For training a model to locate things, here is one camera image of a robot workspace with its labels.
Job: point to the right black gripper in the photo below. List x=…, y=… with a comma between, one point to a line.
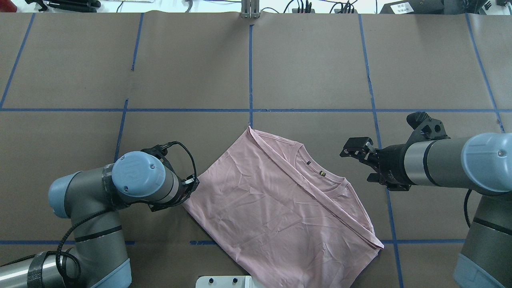
x=392, y=163

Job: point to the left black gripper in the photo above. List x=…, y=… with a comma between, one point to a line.
x=183, y=193

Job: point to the pink Snoopy t-shirt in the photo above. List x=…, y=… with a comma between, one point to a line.
x=282, y=217

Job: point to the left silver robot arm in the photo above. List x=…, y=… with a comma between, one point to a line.
x=93, y=253

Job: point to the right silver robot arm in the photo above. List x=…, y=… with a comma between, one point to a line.
x=481, y=164

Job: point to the black box with label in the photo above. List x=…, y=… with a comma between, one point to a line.
x=413, y=7

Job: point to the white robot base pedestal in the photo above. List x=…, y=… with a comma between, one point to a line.
x=227, y=282

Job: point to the aluminium frame post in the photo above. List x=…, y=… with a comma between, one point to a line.
x=250, y=9

